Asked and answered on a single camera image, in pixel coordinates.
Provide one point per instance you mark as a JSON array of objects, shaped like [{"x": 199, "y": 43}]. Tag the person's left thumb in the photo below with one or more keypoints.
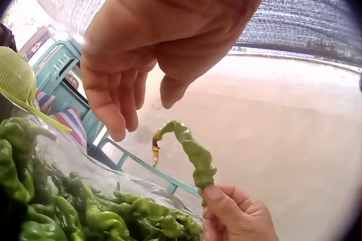
[{"x": 174, "y": 89}]

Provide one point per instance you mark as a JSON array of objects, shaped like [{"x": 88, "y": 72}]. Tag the person's right thumb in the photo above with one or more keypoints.
[{"x": 216, "y": 197}]

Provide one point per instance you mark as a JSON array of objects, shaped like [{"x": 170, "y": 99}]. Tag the teal cargo tricycle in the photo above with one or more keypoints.
[{"x": 59, "y": 68}]

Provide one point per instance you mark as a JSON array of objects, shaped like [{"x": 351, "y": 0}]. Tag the striped woven bag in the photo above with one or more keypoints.
[{"x": 70, "y": 123}]

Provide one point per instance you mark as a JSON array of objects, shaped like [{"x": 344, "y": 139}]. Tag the green plastic colander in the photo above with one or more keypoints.
[{"x": 15, "y": 77}]

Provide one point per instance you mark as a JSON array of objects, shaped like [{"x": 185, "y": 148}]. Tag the person's left hand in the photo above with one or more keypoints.
[{"x": 169, "y": 26}]

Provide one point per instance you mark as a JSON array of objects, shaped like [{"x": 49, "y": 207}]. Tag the wrinkled green chili pepper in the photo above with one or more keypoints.
[{"x": 195, "y": 153}]

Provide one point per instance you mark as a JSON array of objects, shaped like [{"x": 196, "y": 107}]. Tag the person's left fingers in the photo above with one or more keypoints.
[{"x": 113, "y": 102}]

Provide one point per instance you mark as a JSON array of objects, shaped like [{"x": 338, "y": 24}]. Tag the pile of green peppers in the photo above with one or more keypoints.
[{"x": 70, "y": 210}]

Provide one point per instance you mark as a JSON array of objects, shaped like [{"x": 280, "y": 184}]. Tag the metal basin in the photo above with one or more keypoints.
[{"x": 10, "y": 105}]

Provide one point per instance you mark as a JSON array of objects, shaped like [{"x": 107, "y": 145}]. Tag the clear plastic sheet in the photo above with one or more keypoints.
[{"x": 113, "y": 171}]

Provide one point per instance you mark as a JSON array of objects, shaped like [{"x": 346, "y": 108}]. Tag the dark shade net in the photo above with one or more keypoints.
[{"x": 297, "y": 12}]

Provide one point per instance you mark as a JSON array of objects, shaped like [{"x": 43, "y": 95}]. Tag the person's right hand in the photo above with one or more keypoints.
[{"x": 240, "y": 218}]

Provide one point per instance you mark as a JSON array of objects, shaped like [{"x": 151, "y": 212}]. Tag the person's right fingers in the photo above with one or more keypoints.
[{"x": 210, "y": 228}]

